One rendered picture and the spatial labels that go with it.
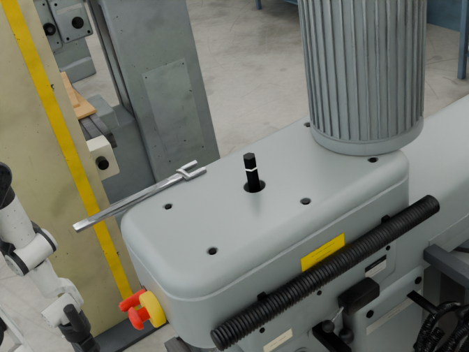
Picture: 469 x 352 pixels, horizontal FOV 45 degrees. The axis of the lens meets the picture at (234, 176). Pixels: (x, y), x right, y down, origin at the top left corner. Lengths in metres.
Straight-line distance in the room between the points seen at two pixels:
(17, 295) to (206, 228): 3.13
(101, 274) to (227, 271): 2.36
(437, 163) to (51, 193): 2.00
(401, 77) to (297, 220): 0.28
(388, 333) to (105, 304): 2.26
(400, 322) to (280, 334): 0.34
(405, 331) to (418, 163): 0.36
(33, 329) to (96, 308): 0.54
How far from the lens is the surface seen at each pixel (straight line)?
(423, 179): 1.14
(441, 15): 6.36
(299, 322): 1.00
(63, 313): 1.86
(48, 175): 2.75
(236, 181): 0.95
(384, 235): 0.95
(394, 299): 1.18
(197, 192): 0.95
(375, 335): 1.20
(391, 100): 0.94
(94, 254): 3.05
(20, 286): 4.00
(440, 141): 1.25
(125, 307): 1.06
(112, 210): 0.96
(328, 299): 1.02
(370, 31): 0.87
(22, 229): 1.65
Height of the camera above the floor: 2.44
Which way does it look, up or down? 35 degrees down
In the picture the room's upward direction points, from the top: 12 degrees counter-clockwise
